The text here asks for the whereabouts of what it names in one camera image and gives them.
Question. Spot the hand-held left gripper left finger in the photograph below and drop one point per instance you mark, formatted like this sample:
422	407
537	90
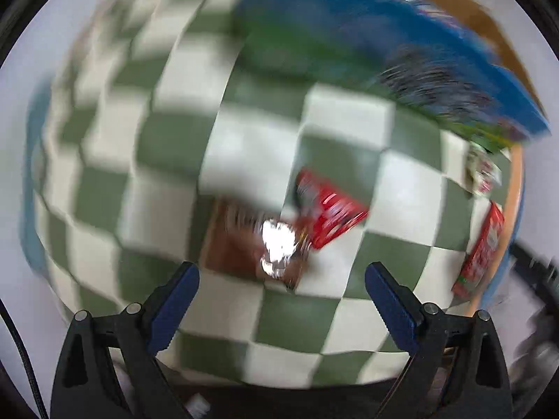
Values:
174	310

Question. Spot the small white panda packet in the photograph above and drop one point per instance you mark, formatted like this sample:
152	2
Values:
482	172

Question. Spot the brown panda snack packet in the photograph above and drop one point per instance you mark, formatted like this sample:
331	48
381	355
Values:
253	248

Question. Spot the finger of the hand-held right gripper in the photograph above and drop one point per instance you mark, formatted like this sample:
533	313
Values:
535	270

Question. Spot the red stick snack packet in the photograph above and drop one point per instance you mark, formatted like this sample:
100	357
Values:
482	253

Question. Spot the red triangular snack packet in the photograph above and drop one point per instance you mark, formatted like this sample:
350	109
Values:
336	216

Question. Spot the printed cardboard box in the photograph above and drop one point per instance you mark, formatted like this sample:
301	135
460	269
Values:
349	39

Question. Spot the small white object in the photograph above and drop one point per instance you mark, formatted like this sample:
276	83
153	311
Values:
200	405

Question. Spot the green white checkered blanket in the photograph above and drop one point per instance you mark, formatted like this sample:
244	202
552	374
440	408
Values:
174	161

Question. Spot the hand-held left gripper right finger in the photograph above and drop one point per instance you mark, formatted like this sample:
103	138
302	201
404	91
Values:
393	310

